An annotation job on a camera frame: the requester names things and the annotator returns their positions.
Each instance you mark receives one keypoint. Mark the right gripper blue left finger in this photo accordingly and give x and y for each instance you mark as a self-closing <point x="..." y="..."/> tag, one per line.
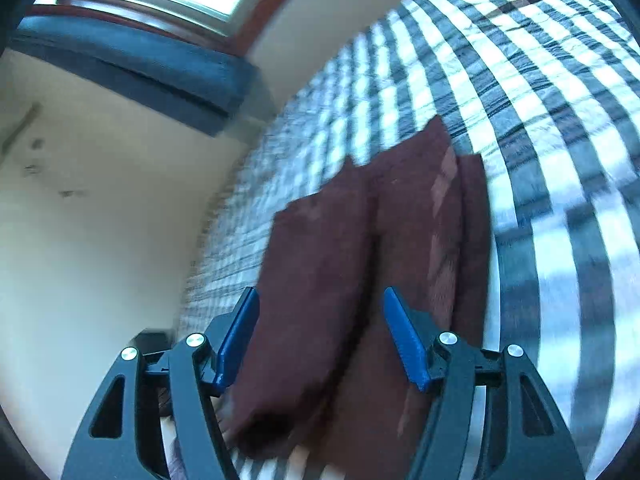
<point x="228" y="336"/>

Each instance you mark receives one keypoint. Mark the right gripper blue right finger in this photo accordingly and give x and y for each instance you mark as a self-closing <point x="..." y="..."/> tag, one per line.
<point x="414" y="334"/>

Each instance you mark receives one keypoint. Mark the dark maroon sweater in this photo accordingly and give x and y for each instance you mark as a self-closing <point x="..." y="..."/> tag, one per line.
<point x="321" y="371"/>

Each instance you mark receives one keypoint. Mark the blue curtain left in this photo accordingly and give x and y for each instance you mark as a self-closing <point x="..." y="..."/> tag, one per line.
<point x="200" y="88"/>

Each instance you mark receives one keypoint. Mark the blue white plaid bedsheet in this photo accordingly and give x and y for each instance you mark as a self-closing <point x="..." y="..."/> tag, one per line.
<point x="547" y="92"/>

